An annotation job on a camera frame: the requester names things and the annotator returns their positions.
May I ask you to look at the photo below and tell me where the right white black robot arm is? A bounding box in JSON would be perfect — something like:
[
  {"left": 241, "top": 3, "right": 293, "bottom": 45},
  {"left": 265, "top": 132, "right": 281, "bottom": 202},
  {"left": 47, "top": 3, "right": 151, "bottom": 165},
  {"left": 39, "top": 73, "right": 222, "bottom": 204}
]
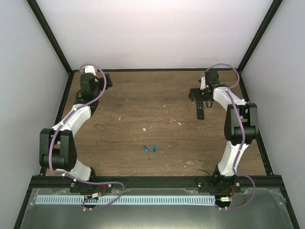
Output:
[{"left": 188, "top": 69, "right": 258, "bottom": 192}]

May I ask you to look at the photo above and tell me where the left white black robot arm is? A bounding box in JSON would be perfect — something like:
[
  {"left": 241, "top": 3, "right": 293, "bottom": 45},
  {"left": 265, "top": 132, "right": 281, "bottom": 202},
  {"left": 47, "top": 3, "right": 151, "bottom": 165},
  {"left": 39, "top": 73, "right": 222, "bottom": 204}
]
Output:
[{"left": 39, "top": 63, "right": 112, "bottom": 193}]

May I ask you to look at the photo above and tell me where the right blue battery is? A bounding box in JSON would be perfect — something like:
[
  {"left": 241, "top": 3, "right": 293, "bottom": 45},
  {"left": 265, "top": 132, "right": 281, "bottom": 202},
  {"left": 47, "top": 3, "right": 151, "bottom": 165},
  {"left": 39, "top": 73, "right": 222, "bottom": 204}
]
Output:
[{"left": 153, "top": 144, "right": 157, "bottom": 153}]

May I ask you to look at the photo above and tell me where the blue battery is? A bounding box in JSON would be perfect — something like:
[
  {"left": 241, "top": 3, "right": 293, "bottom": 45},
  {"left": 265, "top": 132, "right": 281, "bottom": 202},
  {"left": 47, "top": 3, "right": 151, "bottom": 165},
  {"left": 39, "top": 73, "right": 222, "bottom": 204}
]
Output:
[
  {"left": 143, "top": 146, "right": 150, "bottom": 153},
  {"left": 153, "top": 144, "right": 157, "bottom": 153}
]

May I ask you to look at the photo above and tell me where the left blue battery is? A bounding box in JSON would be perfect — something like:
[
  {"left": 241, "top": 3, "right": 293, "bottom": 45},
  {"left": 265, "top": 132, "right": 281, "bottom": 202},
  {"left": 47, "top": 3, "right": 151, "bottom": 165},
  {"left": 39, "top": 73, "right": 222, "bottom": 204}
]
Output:
[{"left": 143, "top": 146, "right": 150, "bottom": 153}]

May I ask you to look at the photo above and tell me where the clear plastic sheet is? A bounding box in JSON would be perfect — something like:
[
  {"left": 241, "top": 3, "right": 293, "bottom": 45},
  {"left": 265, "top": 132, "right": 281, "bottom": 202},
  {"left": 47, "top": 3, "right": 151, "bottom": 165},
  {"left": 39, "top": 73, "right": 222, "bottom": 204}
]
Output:
[{"left": 21, "top": 188, "right": 292, "bottom": 229}]

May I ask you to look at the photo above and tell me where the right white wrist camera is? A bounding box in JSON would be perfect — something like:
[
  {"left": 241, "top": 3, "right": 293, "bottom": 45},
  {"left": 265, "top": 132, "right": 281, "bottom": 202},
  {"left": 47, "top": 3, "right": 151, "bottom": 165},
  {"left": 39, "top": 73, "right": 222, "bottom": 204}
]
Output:
[{"left": 199, "top": 75, "right": 206, "bottom": 90}]

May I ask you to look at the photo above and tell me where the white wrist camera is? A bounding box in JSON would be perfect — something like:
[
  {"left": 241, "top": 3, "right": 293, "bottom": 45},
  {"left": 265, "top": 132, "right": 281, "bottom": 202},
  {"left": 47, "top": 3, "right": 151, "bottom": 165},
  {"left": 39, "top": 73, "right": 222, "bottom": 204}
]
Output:
[
  {"left": 199, "top": 75, "right": 206, "bottom": 90},
  {"left": 81, "top": 65, "right": 97, "bottom": 76}
]

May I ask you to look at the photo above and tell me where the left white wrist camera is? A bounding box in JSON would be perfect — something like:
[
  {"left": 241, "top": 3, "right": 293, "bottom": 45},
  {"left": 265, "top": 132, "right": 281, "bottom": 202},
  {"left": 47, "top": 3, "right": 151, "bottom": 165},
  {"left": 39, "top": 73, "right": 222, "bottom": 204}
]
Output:
[{"left": 81, "top": 65, "right": 97, "bottom": 76}]

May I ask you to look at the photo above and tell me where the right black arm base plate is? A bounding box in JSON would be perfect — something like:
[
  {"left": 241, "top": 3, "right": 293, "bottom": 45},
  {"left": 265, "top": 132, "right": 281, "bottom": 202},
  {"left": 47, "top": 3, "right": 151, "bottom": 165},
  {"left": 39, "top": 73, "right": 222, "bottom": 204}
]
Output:
[{"left": 197, "top": 182, "right": 241, "bottom": 194}]

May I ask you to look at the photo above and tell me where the black aluminium frame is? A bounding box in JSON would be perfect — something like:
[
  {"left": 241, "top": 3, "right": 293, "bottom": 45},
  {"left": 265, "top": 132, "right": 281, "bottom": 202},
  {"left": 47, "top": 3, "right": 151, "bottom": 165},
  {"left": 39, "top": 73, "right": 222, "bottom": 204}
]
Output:
[{"left": 14, "top": 0, "right": 299, "bottom": 229}]

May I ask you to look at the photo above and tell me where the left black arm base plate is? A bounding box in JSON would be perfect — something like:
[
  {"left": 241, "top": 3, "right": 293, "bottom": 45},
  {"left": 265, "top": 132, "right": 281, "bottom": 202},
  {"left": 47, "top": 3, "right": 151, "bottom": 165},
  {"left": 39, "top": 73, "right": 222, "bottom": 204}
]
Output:
[{"left": 70, "top": 182, "right": 112, "bottom": 194}]

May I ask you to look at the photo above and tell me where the light blue slotted cable duct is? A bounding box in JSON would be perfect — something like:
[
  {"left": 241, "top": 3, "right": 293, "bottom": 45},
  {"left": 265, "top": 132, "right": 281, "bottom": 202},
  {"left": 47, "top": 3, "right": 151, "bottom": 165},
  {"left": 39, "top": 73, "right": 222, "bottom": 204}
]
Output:
[{"left": 35, "top": 195, "right": 215, "bottom": 206}]

